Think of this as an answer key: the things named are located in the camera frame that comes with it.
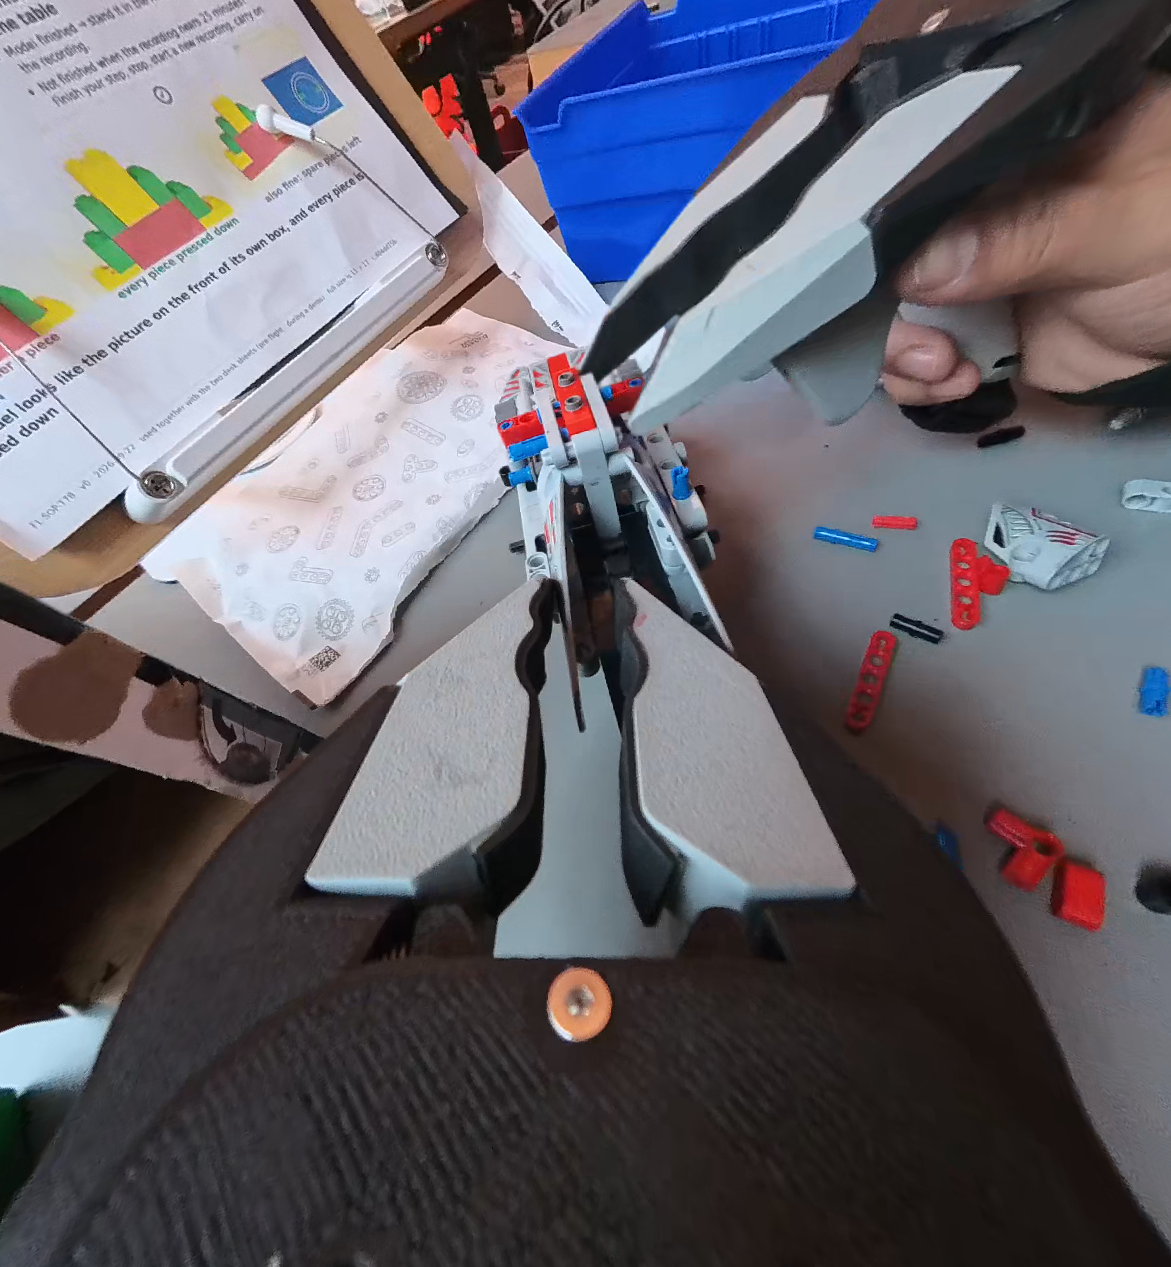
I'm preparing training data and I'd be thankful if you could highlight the person's right forearm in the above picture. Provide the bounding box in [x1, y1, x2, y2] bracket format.
[1041, 327, 1171, 439]

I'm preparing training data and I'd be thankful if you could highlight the brown instruction board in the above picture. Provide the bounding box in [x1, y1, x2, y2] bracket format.
[0, 0, 501, 601]

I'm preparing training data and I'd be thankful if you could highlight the grey red brick vehicle model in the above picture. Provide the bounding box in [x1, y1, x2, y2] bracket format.
[493, 347, 735, 735]

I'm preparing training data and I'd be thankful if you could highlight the red brick connector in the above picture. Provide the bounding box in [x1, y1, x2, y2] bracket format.
[986, 807, 1064, 892]
[1050, 860, 1107, 933]

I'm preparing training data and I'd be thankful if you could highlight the grey curved Lego panel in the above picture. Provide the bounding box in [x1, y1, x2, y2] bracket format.
[984, 504, 1108, 593]

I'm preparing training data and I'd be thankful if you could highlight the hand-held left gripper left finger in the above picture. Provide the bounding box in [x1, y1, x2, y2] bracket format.
[303, 577, 558, 917]

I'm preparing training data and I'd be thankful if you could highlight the printed white paper bag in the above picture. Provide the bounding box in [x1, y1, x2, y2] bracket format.
[140, 307, 586, 709]

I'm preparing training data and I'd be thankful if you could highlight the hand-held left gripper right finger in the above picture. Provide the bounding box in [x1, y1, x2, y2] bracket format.
[617, 579, 858, 929]

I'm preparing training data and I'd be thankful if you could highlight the white clip bar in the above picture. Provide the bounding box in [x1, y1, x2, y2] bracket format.
[124, 238, 450, 527]

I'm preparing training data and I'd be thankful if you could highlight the red T-shaped brick beam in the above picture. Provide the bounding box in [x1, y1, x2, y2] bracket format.
[949, 540, 1010, 632]

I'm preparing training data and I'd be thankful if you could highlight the blue plastic bin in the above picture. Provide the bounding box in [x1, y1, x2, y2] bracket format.
[514, 0, 878, 289]

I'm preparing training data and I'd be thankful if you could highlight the short red holed brick beam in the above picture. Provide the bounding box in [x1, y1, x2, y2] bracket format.
[845, 632, 898, 735]

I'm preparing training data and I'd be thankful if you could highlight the white instruction sheet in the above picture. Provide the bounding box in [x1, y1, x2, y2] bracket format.
[0, 0, 462, 556]

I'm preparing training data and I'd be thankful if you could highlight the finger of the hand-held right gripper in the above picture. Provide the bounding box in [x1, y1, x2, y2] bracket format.
[580, 92, 851, 374]
[627, 65, 1023, 434]

